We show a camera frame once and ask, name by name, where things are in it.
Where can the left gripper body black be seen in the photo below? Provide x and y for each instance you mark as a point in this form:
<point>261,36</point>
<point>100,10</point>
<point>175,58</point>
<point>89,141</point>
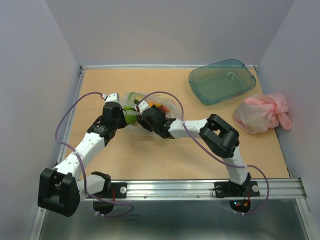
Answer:
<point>120,122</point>

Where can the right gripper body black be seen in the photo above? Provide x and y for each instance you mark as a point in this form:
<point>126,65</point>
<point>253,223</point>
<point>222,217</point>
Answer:
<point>145,124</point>

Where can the red grape bunch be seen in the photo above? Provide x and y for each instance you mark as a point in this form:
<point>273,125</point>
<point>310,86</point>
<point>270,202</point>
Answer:
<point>164,109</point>

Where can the clear plastic bag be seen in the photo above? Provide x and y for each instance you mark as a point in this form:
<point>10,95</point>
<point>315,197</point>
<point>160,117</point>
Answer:
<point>136,130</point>

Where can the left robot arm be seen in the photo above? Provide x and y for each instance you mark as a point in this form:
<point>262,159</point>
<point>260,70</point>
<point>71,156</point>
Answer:
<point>82,160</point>

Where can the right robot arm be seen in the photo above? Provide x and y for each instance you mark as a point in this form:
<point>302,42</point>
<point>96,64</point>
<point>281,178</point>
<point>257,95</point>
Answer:
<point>220,137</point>

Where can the orange fruit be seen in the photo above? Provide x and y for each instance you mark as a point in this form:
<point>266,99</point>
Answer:
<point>151,103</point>

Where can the pink plastic bag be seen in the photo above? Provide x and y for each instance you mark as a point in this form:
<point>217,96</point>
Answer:
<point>259,113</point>

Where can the green apple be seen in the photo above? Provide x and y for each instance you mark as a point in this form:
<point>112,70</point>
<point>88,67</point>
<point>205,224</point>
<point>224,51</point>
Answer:
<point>131,119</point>

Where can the teal plastic container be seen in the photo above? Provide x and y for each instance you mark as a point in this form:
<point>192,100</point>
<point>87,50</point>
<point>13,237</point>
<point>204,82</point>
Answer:
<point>221,81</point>

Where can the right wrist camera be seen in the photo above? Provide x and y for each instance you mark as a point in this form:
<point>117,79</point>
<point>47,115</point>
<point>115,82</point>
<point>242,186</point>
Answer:
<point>142,106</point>

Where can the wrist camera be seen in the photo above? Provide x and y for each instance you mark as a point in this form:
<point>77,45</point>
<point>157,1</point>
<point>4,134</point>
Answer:
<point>142,106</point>
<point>112,97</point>

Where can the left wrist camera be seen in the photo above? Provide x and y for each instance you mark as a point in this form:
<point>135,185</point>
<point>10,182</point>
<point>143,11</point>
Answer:
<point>112,97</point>

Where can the aluminium front rail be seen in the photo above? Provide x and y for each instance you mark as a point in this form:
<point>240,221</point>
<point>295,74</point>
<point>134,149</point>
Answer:
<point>183,190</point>

